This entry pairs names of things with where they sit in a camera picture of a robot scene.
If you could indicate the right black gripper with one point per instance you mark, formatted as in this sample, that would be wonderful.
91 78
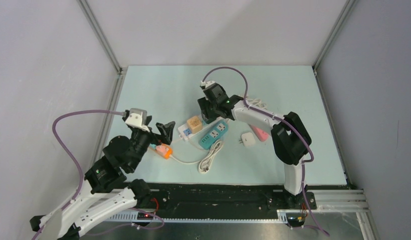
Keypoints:
204 103

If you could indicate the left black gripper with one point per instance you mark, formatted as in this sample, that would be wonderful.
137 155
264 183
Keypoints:
166 136

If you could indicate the white multicolour power strip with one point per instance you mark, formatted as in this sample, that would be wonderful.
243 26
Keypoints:
185 133

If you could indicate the beige cube plug adapter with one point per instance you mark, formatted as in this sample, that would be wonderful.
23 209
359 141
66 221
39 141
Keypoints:
194 124

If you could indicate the orange power strip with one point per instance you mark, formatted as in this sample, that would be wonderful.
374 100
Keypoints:
168 155

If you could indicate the white plug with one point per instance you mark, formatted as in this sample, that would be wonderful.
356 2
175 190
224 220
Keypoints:
247 139

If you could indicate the pink triangular power strip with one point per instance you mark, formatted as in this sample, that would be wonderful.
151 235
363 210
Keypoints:
260 134

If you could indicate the pink small plug adapter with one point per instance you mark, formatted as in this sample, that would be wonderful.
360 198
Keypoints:
162 150

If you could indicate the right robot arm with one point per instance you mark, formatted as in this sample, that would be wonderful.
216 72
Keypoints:
291 140

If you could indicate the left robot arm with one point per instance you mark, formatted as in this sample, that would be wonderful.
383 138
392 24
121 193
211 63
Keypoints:
102 192

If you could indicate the blue power strip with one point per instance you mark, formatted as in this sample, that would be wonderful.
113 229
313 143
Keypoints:
215 134

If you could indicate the left circuit board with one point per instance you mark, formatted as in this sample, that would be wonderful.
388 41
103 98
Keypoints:
141 216

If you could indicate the circuit board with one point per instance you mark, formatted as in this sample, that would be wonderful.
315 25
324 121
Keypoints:
295 221
141 216

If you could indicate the right circuit board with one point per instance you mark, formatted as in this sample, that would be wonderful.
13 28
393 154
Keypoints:
295 221

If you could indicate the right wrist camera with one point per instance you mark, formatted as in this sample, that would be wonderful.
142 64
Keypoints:
206 84

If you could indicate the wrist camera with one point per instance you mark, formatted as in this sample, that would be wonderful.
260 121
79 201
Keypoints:
206 84
136 120

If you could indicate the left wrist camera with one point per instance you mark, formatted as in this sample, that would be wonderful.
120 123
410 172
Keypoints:
136 120

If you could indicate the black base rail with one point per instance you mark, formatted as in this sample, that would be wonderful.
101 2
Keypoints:
174 201

